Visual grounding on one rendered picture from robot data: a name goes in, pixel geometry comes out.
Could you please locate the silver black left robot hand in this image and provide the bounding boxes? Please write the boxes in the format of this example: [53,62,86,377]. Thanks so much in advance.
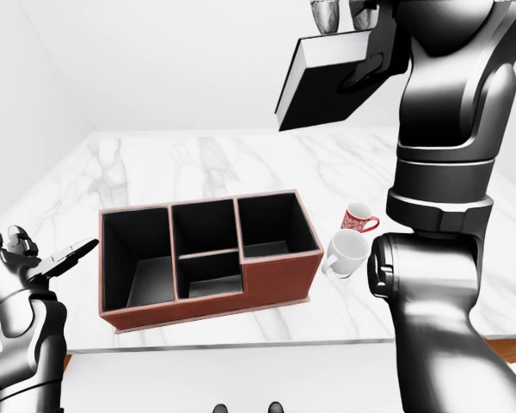
[0,213,101,305]

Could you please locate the red patterned mug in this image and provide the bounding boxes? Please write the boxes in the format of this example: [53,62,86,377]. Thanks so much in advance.
[339,201,381,235]

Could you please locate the white mug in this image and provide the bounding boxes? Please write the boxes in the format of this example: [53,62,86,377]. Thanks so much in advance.
[321,228,371,280]

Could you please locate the red-brown desk caddy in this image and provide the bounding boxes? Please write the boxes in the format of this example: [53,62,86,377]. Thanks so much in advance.
[98,188,325,335]

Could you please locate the black hardcover book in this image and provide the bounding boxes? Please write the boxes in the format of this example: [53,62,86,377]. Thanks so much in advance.
[274,28,409,133]

